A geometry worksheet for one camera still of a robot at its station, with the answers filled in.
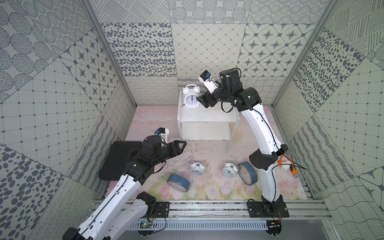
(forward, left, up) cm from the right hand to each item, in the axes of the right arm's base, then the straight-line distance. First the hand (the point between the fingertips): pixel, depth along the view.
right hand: (204, 94), depth 72 cm
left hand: (-20, +8, -15) cm, 26 cm away
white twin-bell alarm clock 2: (-25, -14, -32) cm, 43 cm away
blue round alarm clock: (-33, +12, -28) cm, 45 cm away
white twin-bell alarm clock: (-24, +4, -32) cm, 40 cm away
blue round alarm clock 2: (-27, -23, -31) cm, 47 cm away
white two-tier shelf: (0, +2, -22) cm, 22 cm away
